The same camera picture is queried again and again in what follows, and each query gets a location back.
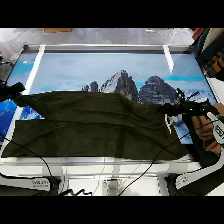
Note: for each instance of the dark green pants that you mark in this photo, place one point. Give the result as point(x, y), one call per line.
point(93, 126)

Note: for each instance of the silver frame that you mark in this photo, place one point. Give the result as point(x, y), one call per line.
point(100, 166)

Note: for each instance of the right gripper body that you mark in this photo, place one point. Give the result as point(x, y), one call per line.
point(173, 109)

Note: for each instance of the brown garment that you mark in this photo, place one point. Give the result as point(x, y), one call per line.
point(203, 128)

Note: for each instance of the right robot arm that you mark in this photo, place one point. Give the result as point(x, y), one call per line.
point(218, 128)

